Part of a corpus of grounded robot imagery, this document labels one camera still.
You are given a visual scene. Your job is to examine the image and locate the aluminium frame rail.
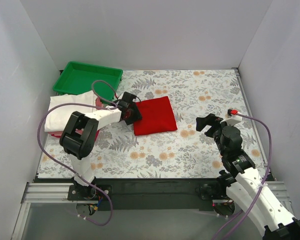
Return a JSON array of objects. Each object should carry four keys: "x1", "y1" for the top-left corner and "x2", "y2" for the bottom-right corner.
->
[{"x1": 12, "y1": 181, "x2": 300, "y2": 240}]

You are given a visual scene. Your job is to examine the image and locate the white folded t shirt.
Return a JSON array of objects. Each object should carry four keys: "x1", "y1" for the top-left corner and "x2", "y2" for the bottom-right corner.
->
[{"x1": 43, "y1": 89, "x2": 98, "y2": 133}]

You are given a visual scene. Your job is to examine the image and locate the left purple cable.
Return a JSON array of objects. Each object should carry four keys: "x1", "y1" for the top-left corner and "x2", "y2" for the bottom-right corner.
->
[{"x1": 37, "y1": 80, "x2": 122, "y2": 227}]

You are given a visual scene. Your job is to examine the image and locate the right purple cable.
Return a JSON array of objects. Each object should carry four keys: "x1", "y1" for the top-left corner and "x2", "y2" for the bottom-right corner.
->
[{"x1": 210, "y1": 113, "x2": 273, "y2": 240}]

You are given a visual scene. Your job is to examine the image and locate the pink folded t shirt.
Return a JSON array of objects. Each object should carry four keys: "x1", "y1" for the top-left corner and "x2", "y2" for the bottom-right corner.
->
[{"x1": 48, "y1": 96, "x2": 108, "y2": 138}]

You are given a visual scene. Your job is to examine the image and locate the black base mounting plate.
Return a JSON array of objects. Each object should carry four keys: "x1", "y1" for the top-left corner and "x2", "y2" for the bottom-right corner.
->
[{"x1": 33, "y1": 177, "x2": 234, "y2": 214}]

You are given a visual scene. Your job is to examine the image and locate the purple cable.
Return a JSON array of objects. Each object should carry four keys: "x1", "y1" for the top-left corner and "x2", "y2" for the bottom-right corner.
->
[
  {"x1": 210, "y1": 113, "x2": 273, "y2": 240},
  {"x1": 37, "y1": 80, "x2": 122, "y2": 227}
]

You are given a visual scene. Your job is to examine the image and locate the green plastic tray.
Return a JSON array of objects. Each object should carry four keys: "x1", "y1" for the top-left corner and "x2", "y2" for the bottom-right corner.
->
[{"x1": 52, "y1": 61, "x2": 123, "y2": 101}]

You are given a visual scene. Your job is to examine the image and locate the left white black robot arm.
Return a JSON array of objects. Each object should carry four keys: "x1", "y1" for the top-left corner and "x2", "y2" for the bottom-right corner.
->
[{"x1": 59, "y1": 92, "x2": 142, "y2": 200}]

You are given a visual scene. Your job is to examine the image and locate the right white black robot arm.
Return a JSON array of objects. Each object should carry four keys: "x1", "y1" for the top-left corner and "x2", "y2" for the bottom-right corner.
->
[{"x1": 196, "y1": 109, "x2": 300, "y2": 240}]

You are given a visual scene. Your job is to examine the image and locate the floral patterned table mat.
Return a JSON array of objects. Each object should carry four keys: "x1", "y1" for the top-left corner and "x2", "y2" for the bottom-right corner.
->
[{"x1": 36, "y1": 69, "x2": 270, "y2": 180}]

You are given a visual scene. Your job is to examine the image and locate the red t shirt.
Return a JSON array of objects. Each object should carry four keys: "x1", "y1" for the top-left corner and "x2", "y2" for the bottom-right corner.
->
[{"x1": 133, "y1": 96, "x2": 178, "y2": 136}]

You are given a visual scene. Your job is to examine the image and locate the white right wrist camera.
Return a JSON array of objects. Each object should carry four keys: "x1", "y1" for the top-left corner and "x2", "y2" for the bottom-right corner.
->
[{"x1": 221, "y1": 108, "x2": 243, "y2": 126}]

